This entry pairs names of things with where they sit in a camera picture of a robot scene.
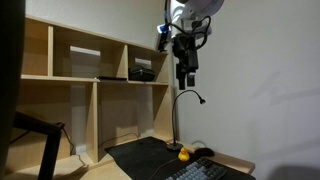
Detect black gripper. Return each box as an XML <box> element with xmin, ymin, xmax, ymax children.
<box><xmin>172</xmin><ymin>32</ymin><xmax>200</xmax><ymax>91</ymax></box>

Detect dark mechanical keyboard grey keys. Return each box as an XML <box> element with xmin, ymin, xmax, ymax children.
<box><xmin>164</xmin><ymin>156</ymin><xmax>228</xmax><ymax>180</ymax></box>

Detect black zipped case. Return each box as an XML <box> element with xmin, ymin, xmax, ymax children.
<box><xmin>128</xmin><ymin>64</ymin><xmax>156</xmax><ymax>82</ymax></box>

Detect black gooseneck desk lamp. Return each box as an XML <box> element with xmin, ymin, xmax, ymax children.
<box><xmin>165</xmin><ymin>88</ymin><xmax>207</xmax><ymax>152</ymax></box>

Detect flat black device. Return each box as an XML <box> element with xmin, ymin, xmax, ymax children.
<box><xmin>96</xmin><ymin>75</ymin><xmax>129</xmax><ymax>81</ymax></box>

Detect black computer mouse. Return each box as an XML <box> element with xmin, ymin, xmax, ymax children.
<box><xmin>194</xmin><ymin>146</ymin><xmax>216</xmax><ymax>158</ymax></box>

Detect yellow rubber duck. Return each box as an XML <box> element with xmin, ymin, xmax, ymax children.
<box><xmin>177</xmin><ymin>146</ymin><xmax>191</xmax><ymax>163</ymax></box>

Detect black desk mat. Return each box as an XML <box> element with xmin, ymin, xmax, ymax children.
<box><xmin>104</xmin><ymin>135</ymin><xmax>257</xmax><ymax>180</ymax></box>

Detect light wooden shelf unit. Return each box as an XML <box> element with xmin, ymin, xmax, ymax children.
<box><xmin>4</xmin><ymin>14</ymin><xmax>177</xmax><ymax>174</ymax></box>

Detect light wooden desk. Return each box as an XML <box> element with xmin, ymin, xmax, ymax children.
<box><xmin>2</xmin><ymin>133</ymin><xmax>257</xmax><ymax>180</ymax></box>

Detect black monitor stand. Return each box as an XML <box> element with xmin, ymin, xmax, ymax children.
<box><xmin>12</xmin><ymin>110</ymin><xmax>66</xmax><ymax>180</ymax></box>

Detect black computer monitor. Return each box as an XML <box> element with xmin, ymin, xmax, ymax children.
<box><xmin>0</xmin><ymin>0</ymin><xmax>27</xmax><ymax>180</ymax></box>

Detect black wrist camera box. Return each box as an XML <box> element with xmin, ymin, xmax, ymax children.
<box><xmin>156</xmin><ymin>23</ymin><xmax>172</xmax><ymax>53</ymax></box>

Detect thin black shelf cable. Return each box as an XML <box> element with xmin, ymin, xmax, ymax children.
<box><xmin>99</xmin><ymin>131</ymin><xmax>145</xmax><ymax>148</ymax></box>

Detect black keyboard cable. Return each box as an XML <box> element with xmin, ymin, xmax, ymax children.
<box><xmin>147</xmin><ymin>157</ymin><xmax>180</xmax><ymax>180</ymax></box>

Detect black monitor cable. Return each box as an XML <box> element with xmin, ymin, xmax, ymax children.
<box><xmin>61</xmin><ymin>126</ymin><xmax>88</xmax><ymax>168</ymax></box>

